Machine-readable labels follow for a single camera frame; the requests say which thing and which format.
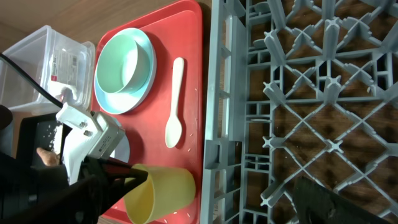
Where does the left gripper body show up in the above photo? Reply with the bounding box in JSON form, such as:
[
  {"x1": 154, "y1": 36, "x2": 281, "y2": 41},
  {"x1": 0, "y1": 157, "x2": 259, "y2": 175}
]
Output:
[{"x1": 0, "y1": 152, "x2": 103, "y2": 224}]

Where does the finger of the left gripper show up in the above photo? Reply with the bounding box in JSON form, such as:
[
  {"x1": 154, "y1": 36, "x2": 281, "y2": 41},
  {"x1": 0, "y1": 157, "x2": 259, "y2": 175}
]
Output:
[{"x1": 83, "y1": 157, "x2": 148, "y2": 215}]

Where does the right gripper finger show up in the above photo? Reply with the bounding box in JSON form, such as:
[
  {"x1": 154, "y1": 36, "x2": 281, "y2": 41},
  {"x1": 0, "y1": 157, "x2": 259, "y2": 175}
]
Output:
[{"x1": 293, "y1": 176, "x2": 395, "y2": 224}]

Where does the small light blue plate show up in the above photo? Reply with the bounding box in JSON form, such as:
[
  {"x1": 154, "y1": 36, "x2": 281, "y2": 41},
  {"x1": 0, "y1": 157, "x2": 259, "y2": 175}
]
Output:
[{"x1": 110, "y1": 136, "x2": 130, "y2": 163}]

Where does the yellow plastic cup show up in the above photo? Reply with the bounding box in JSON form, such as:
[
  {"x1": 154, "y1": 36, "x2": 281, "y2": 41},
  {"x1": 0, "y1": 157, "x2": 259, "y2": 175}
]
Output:
[{"x1": 124, "y1": 164, "x2": 196, "y2": 223}]

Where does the white rice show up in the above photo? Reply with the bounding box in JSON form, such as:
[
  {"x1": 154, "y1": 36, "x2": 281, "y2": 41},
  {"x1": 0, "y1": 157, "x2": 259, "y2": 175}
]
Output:
[{"x1": 38, "y1": 121, "x2": 63, "y2": 154}]

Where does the white plastic spoon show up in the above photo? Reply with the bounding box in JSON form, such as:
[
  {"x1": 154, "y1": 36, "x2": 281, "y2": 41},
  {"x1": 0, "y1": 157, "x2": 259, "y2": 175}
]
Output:
[{"x1": 165, "y1": 57, "x2": 185, "y2": 148}]

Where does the light green bowl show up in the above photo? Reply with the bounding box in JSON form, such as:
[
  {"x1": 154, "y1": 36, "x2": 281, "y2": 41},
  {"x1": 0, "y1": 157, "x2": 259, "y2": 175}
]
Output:
[{"x1": 96, "y1": 34, "x2": 152, "y2": 94}]

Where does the black food waste tray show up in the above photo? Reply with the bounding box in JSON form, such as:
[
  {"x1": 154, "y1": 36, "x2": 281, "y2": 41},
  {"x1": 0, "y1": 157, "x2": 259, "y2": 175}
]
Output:
[{"x1": 16, "y1": 113, "x2": 71, "y2": 168}]

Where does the grey dishwasher rack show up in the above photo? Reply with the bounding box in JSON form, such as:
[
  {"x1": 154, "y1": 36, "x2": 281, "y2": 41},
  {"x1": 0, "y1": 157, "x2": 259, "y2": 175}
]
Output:
[{"x1": 200, "y1": 1, "x2": 397, "y2": 223}]

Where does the clear plastic waste bin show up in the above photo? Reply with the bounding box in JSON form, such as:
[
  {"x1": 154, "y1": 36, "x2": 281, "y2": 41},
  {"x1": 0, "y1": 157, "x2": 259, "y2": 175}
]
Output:
[{"x1": 1, "y1": 26, "x2": 95, "y2": 115}]

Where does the large light blue plate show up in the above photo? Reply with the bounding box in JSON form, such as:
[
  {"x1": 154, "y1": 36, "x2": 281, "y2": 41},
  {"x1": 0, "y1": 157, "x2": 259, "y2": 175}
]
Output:
[{"x1": 95, "y1": 28, "x2": 157, "y2": 114}]

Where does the red serving tray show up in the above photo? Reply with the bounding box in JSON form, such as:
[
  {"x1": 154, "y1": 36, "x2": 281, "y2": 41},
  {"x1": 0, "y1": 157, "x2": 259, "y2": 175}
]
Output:
[{"x1": 96, "y1": 1, "x2": 203, "y2": 223}]

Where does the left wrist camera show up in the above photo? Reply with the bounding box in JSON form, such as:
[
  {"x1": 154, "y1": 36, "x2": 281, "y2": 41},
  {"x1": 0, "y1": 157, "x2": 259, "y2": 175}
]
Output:
[{"x1": 56, "y1": 103, "x2": 126, "y2": 185}]

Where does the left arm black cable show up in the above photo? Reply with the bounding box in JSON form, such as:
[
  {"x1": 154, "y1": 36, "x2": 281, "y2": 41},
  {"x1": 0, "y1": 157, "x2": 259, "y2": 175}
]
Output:
[{"x1": 0, "y1": 52, "x2": 65, "y2": 110}]

